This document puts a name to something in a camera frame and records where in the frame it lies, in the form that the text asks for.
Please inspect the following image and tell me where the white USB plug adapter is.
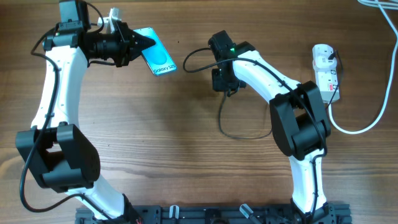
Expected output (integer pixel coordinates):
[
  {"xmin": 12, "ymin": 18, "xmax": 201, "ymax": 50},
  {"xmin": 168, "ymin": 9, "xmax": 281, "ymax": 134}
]
[{"xmin": 313, "ymin": 52, "xmax": 337, "ymax": 72}]

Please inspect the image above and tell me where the black USB charging cable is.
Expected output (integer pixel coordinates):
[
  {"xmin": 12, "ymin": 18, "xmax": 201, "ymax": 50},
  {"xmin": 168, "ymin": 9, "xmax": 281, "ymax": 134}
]
[{"xmin": 217, "ymin": 50, "xmax": 344, "ymax": 141}]

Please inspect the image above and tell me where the black camera cable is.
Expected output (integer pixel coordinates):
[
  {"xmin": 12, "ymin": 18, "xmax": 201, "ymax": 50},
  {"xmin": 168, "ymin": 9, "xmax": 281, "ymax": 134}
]
[
  {"xmin": 19, "ymin": 0, "xmax": 113, "ymax": 220},
  {"xmin": 182, "ymin": 47, "xmax": 328, "ymax": 218}
]

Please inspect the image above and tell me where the blue screen Galaxy smartphone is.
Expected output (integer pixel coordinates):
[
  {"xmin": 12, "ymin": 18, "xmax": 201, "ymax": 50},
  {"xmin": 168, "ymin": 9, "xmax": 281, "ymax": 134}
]
[{"xmin": 134, "ymin": 27, "xmax": 177, "ymax": 77}]

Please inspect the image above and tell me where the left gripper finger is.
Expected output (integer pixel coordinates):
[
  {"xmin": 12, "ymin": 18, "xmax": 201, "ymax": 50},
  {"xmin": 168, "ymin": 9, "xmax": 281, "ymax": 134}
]
[
  {"xmin": 127, "ymin": 49, "xmax": 142, "ymax": 63},
  {"xmin": 132, "ymin": 31, "xmax": 155, "ymax": 52}
]

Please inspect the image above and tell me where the white power strip cord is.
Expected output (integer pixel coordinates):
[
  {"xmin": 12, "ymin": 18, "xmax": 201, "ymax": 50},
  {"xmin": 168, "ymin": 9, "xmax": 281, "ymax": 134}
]
[{"xmin": 327, "ymin": 0, "xmax": 398, "ymax": 135}]

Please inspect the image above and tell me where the black left camera cable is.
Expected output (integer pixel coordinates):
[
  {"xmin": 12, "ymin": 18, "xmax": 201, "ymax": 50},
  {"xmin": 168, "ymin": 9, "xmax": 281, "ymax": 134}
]
[{"xmin": 19, "ymin": 0, "xmax": 113, "ymax": 220}]

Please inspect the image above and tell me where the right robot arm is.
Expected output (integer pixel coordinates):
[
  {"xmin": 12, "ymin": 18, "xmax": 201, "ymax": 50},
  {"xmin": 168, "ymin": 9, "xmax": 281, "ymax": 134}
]
[{"xmin": 208, "ymin": 30, "xmax": 331, "ymax": 223}]

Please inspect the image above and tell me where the black right camera cable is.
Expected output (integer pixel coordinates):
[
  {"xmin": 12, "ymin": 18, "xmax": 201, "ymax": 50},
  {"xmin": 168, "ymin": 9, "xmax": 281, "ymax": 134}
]
[{"xmin": 182, "ymin": 47, "xmax": 328, "ymax": 218}]

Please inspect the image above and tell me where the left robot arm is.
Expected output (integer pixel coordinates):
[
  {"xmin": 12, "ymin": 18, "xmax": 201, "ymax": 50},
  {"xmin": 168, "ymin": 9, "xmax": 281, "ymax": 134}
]
[{"xmin": 15, "ymin": 1, "xmax": 155, "ymax": 223}]

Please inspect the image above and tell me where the white power strip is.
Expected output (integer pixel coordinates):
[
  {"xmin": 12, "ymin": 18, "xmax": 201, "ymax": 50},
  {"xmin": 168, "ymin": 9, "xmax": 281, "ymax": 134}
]
[{"xmin": 312, "ymin": 44, "xmax": 340, "ymax": 104}]

